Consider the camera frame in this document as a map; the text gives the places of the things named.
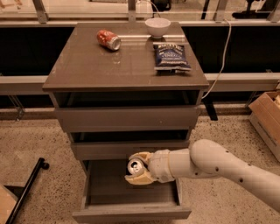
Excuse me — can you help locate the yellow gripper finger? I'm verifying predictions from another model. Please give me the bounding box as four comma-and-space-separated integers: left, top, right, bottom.
125, 171, 154, 186
129, 151, 153, 165

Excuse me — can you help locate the brown cardboard box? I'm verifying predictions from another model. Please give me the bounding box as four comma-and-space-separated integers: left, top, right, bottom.
249, 92, 280, 161

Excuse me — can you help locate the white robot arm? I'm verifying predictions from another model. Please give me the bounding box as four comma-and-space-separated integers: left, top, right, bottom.
125, 139, 280, 212

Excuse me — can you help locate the blue chip bag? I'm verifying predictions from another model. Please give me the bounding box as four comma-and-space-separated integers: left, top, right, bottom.
153, 42, 191, 71

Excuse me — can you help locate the grey top drawer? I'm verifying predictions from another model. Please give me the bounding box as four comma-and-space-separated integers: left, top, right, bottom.
55, 106, 199, 132

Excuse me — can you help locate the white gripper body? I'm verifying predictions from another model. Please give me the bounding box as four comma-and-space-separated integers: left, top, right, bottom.
148, 150, 175, 183

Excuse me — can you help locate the grey drawer cabinet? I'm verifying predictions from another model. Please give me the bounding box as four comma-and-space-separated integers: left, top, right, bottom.
42, 22, 210, 176

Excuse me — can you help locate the grey open bottom drawer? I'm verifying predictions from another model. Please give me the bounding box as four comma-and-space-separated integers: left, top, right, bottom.
73, 159, 191, 224

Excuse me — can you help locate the white bowl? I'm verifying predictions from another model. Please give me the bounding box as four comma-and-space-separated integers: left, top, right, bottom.
145, 17, 171, 39

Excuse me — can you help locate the grey middle drawer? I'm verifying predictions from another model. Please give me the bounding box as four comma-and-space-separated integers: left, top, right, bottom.
71, 140, 189, 160

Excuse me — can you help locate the dark blue pepsi can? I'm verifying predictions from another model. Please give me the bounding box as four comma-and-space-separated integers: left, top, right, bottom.
127, 158, 144, 175

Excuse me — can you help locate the red soda can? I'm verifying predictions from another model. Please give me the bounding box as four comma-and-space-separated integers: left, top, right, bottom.
96, 29, 121, 51

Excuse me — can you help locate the black metal bar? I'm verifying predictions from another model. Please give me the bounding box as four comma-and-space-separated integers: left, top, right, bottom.
5, 157, 49, 224

